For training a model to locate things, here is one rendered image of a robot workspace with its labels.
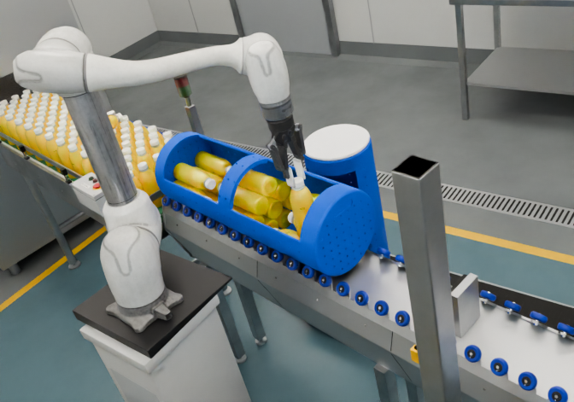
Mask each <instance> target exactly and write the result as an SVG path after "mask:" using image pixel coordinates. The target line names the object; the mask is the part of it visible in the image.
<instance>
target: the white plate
mask: <svg viewBox="0 0 574 402"><path fill-rule="evenodd" d="M369 141H370V136H369V133H368V131H367V130H366V129H364V128H362V127H360V126H357V125H348V124H343V125H331V126H327V127H325V128H322V129H320V130H318V131H316V132H314V133H313V134H311V135H310V136H309V137H308V138H307V139H306V140H305V141H304V144H305V149H306V153H305V155H306V156H308V157H309V158H312V159H314V160H322V161H333V160H342V159H346V158H348V157H350V156H353V155H355V154H358V153H359V152H360V151H361V150H362V149H364V148H365V147H366V145H367V144H368V143H369Z"/></svg>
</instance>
